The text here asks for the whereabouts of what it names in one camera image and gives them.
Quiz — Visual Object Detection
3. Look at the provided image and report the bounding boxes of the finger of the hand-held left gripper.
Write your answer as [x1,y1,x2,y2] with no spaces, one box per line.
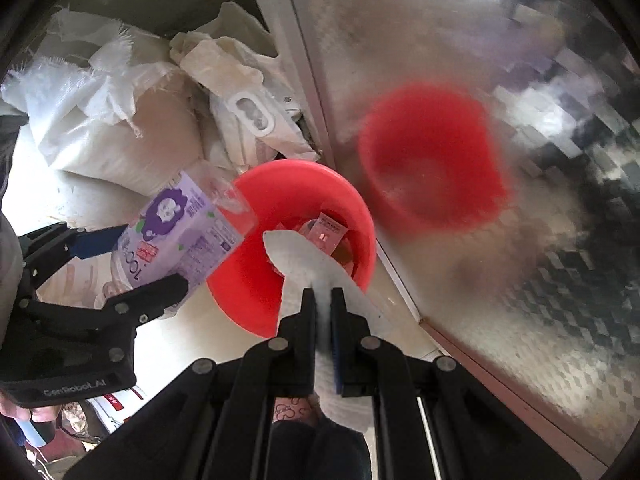
[17,222,131,286]
[95,274,190,331]

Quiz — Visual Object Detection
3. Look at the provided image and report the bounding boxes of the purple label plastic bottle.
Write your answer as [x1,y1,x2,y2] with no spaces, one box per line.
[95,170,258,318]

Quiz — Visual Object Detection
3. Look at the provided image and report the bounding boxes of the red plastic bin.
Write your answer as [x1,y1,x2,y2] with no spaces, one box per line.
[206,160,377,339]

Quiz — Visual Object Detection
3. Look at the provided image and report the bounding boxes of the white woven sack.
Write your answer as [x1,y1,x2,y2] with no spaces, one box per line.
[0,7,208,198]

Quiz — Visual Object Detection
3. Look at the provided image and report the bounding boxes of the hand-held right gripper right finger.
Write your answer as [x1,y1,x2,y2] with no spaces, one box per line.
[330,287,566,480]

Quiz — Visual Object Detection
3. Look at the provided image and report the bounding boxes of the person's left hand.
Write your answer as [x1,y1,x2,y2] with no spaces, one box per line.
[0,392,58,427]

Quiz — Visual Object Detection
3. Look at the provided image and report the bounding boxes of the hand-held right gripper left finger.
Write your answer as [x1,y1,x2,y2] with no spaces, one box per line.
[80,287,321,480]

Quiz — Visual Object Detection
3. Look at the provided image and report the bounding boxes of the clear sachet red label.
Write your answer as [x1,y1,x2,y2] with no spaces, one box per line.
[302,212,351,261]

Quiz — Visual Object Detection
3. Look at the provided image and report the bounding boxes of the cream plastic bag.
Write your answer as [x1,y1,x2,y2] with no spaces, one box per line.
[169,1,281,101]

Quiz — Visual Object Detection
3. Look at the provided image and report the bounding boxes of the white printed plastic bag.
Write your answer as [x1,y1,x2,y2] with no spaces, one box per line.
[35,247,126,311]

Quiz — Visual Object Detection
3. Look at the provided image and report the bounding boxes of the white plastic bag with handle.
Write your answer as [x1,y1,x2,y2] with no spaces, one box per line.
[207,60,321,171]

